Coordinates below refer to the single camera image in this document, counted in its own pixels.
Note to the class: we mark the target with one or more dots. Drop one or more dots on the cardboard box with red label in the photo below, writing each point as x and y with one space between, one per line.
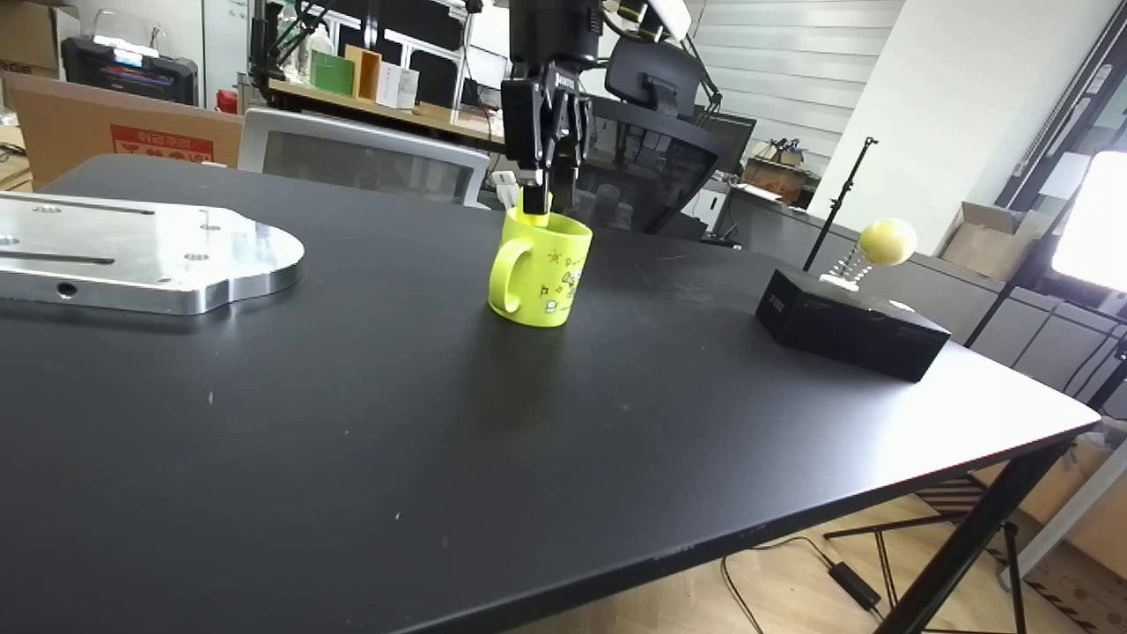
69 124

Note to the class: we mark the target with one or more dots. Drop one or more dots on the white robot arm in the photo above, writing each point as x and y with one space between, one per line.
641 49

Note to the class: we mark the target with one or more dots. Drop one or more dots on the black tripod stand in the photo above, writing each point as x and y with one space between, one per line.
835 202

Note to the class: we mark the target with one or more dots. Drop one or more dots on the black table leg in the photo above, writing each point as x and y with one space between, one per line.
966 543

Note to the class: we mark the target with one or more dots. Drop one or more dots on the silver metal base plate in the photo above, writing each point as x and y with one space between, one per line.
138 255

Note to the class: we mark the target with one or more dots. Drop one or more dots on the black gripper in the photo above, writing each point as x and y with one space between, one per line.
546 108

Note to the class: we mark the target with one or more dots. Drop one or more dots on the lime green mug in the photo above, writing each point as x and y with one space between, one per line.
538 270

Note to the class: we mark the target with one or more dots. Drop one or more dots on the grey mesh office chair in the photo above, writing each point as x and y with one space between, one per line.
363 155

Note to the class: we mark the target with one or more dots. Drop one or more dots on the black rectangular box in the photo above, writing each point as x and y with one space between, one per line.
849 325

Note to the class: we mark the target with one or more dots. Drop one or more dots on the yellow-white ball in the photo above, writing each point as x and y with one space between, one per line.
887 243

